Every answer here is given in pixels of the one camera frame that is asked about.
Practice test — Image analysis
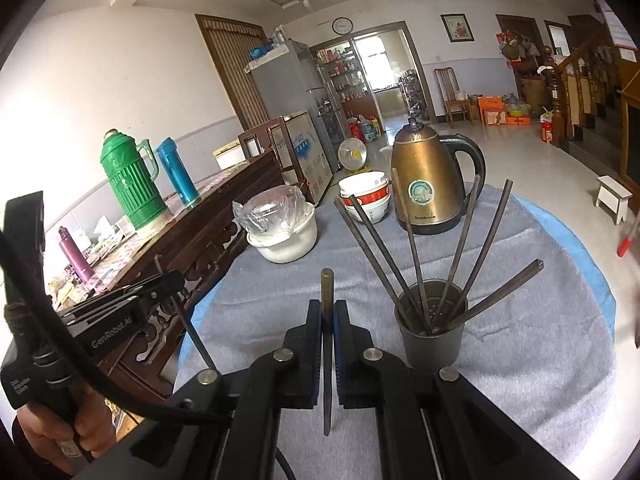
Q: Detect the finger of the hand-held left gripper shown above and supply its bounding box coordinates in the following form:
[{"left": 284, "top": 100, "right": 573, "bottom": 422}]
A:
[{"left": 112, "top": 269, "right": 185, "bottom": 319}]

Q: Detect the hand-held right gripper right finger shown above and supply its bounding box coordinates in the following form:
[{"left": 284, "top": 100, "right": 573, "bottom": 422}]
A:
[{"left": 334, "top": 300, "right": 576, "bottom": 480}]

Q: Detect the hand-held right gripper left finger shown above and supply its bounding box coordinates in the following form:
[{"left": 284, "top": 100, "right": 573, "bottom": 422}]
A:
[{"left": 95, "top": 300, "right": 322, "bottom": 480}]

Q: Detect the dark metal chopstick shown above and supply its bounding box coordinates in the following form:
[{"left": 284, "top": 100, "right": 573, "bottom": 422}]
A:
[
  {"left": 432, "top": 258, "right": 545, "bottom": 336},
  {"left": 391, "top": 167, "right": 432, "bottom": 335},
  {"left": 348, "top": 194, "right": 427, "bottom": 333},
  {"left": 447, "top": 179, "right": 514, "bottom": 322},
  {"left": 321, "top": 268, "right": 335, "bottom": 437},
  {"left": 172, "top": 294, "right": 217, "bottom": 370},
  {"left": 430, "top": 175, "right": 482, "bottom": 333},
  {"left": 333, "top": 197, "right": 421, "bottom": 333}
]

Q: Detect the black utensil cup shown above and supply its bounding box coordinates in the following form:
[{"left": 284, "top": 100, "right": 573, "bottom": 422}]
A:
[{"left": 395, "top": 278, "right": 469, "bottom": 372}]

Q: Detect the person's left hand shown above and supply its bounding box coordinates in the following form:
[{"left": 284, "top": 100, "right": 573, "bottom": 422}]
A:
[{"left": 12, "top": 384, "right": 109, "bottom": 476}]

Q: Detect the dark wooden sideboard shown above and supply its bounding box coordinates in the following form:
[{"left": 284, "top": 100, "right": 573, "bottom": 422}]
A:
[{"left": 47, "top": 150, "right": 306, "bottom": 401}]

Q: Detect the purple bottle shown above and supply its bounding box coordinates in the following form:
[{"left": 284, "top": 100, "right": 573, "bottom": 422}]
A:
[{"left": 57, "top": 226, "right": 96, "bottom": 281}]

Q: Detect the green thermos jug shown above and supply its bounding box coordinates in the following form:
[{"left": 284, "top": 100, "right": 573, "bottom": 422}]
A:
[{"left": 100, "top": 129, "right": 168, "bottom": 228}]

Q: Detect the blue thermos flask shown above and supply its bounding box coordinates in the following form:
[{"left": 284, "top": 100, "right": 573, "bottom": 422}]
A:
[{"left": 156, "top": 137, "right": 201, "bottom": 207}]

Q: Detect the white enamel pot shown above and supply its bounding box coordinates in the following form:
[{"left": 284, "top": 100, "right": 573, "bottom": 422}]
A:
[{"left": 246, "top": 204, "right": 319, "bottom": 265}]

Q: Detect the clear plastic bag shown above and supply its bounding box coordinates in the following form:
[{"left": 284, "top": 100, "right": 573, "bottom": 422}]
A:
[{"left": 232, "top": 185, "right": 316, "bottom": 247}]

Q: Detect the white box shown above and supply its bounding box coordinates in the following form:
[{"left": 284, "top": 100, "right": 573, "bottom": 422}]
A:
[{"left": 212, "top": 142, "right": 247, "bottom": 171}]

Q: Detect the grey table cloth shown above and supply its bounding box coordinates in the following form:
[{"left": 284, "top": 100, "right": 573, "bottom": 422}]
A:
[{"left": 172, "top": 182, "right": 618, "bottom": 480}]

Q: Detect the bronze electric kettle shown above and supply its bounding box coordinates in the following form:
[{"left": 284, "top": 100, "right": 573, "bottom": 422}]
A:
[{"left": 390, "top": 116, "right": 487, "bottom": 237}]

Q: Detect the brown wooden door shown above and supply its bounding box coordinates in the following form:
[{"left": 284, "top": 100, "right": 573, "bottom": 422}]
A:
[{"left": 195, "top": 14, "right": 271, "bottom": 132}]

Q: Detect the blue water jug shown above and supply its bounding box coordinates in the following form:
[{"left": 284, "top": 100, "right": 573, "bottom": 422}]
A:
[{"left": 357, "top": 115, "right": 379, "bottom": 144}]

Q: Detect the grey refrigerator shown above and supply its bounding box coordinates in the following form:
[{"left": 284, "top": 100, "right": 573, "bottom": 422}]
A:
[{"left": 244, "top": 39, "right": 346, "bottom": 181}]

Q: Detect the blue table cloth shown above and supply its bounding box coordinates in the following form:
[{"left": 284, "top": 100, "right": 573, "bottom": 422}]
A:
[{"left": 175, "top": 195, "right": 618, "bottom": 376}]

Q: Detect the shelf with bottles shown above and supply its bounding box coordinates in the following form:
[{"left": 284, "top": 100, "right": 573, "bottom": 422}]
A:
[{"left": 319, "top": 46, "right": 362, "bottom": 113}]

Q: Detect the wooden chair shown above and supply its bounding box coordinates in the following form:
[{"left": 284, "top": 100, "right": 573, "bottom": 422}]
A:
[{"left": 433, "top": 66, "right": 475, "bottom": 128}]

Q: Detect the orange cardboard box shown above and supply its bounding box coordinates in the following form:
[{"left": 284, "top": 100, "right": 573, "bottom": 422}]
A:
[{"left": 477, "top": 95, "right": 507, "bottom": 126}]

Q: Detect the red and white object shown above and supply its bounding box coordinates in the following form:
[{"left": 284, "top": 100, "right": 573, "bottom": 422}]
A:
[{"left": 617, "top": 222, "right": 639, "bottom": 259}]

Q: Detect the small white stool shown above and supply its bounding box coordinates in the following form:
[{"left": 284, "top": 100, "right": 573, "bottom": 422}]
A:
[{"left": 595, "top": 175, "right": 633, "bottom": 226}]

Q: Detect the wooden staircase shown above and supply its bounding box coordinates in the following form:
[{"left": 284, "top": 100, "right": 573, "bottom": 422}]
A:
[{"left": 542, "top": 25, "right": 640, "bottom": 186}]

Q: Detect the white pink paper sign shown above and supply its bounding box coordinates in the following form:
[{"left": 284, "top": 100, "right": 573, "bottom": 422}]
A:
[{"left": 597, "top": 0, "right": 640, "bottom": 63}]

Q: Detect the thick black cable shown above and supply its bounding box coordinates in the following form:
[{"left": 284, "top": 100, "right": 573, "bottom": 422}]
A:
[{"left": 0, "top": 230, "right": 236, "bottom": 426}]

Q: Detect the thin black cable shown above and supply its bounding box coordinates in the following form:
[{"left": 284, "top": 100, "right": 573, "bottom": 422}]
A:
[{"left": 274, "top": 447, "right": 297, "bottom": 480}]

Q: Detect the framed wall picture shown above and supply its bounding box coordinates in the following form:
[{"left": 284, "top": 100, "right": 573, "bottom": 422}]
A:
[{"left": 440, "top": 13, "right": 474, "bottom": 43}]

